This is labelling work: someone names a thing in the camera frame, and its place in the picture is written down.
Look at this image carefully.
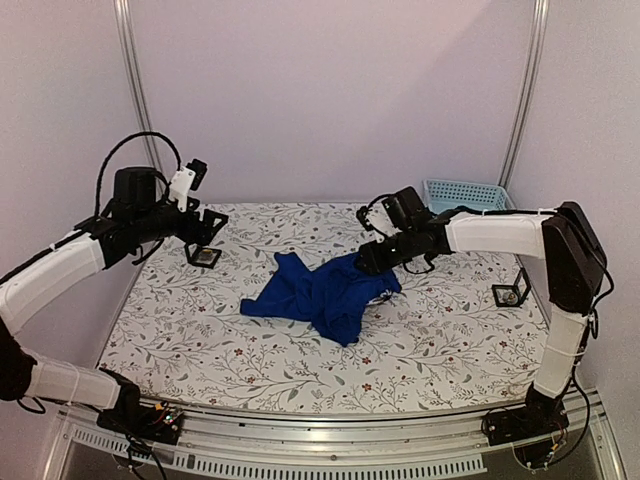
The aluminium frame post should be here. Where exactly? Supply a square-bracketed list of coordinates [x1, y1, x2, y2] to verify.
[112, 0, 174, 171]
[498, 0, 550, 190]

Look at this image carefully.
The right black cable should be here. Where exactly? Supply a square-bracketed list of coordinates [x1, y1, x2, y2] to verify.
[587, 264, 615, 341]

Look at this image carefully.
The right aluminium frame post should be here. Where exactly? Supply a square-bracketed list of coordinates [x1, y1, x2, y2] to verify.
[498, 0, 550, 190]

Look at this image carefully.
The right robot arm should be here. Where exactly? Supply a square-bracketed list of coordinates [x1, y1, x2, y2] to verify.
[356, 187, 612, 436]

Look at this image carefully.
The left black cable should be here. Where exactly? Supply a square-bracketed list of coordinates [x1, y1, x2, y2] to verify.
[94, 131, 182, 216]

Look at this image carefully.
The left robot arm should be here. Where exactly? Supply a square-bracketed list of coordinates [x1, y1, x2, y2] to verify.
[1, 159, 228, 434]

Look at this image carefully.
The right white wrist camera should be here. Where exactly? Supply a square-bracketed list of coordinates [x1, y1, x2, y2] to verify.
[356, 200, 397, 243]

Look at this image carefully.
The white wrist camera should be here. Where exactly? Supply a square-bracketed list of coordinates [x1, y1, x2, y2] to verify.
[168, 159, 208, 213]
[356, 200, 397, 243]

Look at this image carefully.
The black cable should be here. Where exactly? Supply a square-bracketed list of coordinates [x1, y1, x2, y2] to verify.
[94, 131, 182, 216]
[587, 264, 615, 341]

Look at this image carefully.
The floral patterned tablecloth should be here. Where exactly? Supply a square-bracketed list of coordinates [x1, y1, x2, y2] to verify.
[100, 203, 547, 416]

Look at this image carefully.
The light blue plastic basket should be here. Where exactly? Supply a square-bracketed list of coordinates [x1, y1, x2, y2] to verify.
[423, 179, 509, 213]

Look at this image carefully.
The black brooch box yellow brooch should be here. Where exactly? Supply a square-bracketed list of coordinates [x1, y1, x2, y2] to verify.
[184, 244, 222, 269]

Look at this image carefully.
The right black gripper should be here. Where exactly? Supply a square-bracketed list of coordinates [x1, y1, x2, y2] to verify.
[356, 227, 420, 275]

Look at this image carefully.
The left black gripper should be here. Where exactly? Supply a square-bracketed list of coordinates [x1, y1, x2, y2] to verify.
[135, 194, 229, 246]

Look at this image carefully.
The blue printed t-shirt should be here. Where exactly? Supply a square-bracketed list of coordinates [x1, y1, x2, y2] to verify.
[240, 253, 401, 347]

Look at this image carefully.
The black brooch box silver brooch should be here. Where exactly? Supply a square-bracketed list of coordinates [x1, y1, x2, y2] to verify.
[491, 267, 531, 308]

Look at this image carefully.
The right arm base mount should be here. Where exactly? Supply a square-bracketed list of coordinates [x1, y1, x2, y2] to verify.
[481, 402, 569, 470]

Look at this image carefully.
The left aluminium frame post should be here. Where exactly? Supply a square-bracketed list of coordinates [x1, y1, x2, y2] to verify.
[112, 0, 174, 171]

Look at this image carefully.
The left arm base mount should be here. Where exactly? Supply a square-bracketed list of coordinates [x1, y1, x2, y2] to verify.
[97, 401, 184, 445]

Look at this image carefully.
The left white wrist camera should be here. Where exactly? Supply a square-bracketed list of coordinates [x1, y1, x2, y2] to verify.
[168, 159, 208, 213]

